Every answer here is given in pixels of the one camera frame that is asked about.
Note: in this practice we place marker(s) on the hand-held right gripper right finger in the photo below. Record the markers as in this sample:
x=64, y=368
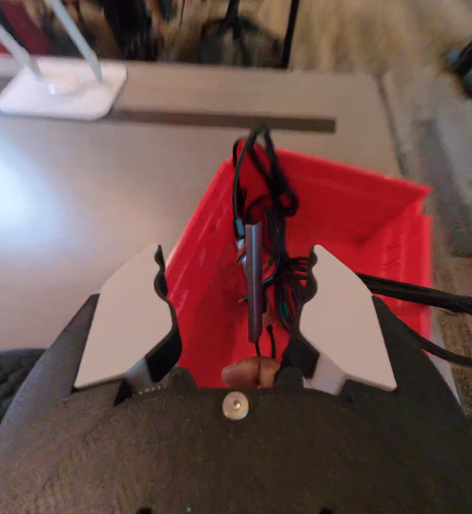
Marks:
x=340, y=321

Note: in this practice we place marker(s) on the red plastic bin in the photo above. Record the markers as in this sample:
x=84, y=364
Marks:
x=340, y=208

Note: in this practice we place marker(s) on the instruction poster on white stand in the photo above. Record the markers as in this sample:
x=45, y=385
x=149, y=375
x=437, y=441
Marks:
x=67, y=92

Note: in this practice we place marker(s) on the person's right hand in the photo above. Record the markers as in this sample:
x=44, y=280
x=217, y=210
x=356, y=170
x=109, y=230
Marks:
x=248, y=373

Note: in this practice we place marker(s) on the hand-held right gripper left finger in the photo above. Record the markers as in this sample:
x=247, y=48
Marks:
x=127, y=321

